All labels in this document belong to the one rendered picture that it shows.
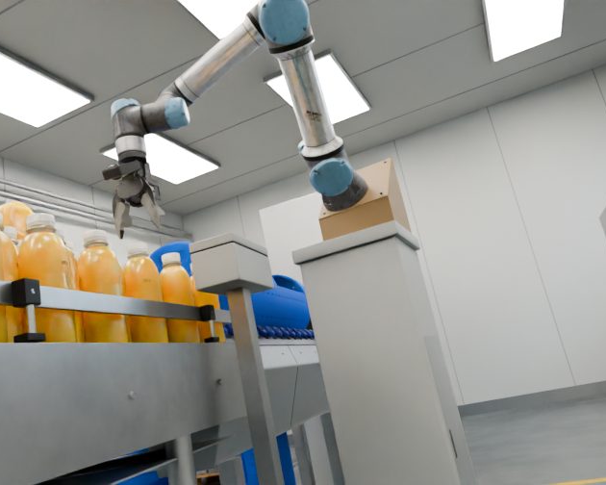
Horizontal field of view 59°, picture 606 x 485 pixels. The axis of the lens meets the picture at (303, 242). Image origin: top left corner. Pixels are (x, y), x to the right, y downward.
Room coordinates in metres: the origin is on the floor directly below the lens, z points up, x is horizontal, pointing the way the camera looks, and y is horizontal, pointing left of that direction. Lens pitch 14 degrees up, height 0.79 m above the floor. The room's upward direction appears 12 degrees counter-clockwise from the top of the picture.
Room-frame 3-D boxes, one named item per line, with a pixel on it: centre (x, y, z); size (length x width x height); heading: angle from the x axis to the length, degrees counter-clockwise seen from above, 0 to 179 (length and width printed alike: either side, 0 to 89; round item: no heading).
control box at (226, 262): (1.14, 0.16, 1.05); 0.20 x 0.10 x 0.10; 165
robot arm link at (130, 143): (1.25, 0.39, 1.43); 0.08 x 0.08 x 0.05
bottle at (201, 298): (1.26, 0.26, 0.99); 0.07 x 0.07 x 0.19
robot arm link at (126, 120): (1.24, 0.38, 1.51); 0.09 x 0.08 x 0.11; 90
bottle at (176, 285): (1.13, 0.29, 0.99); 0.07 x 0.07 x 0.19
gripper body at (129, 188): (1.25, 0.38, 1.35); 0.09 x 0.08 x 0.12; 165
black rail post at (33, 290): (0.66, 0.36, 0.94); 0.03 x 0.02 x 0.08; 165
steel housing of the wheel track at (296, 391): (2.43, 0.12, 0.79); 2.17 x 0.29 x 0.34; 165
